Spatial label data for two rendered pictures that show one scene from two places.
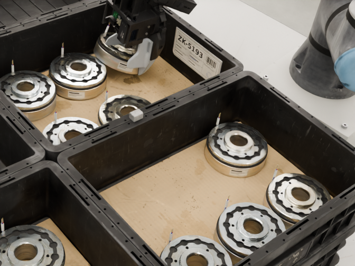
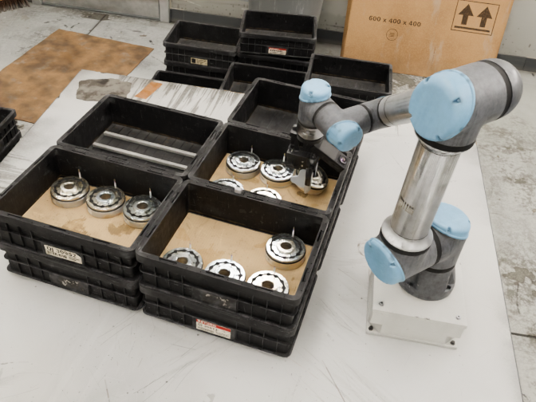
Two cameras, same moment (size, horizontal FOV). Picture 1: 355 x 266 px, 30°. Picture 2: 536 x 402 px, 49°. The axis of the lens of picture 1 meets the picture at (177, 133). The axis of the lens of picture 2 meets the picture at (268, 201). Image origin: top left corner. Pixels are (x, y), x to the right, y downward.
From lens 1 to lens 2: 1.10 m
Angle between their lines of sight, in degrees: 46
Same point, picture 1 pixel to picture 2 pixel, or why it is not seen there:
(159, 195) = (225, 238)
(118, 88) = (289, 192)
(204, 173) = (258, 248)
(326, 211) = (237, 282)
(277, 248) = (192, 271)
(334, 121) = (380, 297)
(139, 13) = (299, 151)
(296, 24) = not seen: outside the picture
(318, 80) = not seen: hidden behind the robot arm
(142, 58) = (301, 181)
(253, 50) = not seen: hidden behind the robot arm
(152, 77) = (313, 200)
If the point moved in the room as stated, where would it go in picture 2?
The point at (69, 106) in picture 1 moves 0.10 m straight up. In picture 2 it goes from (256, 183) to (258, 155)
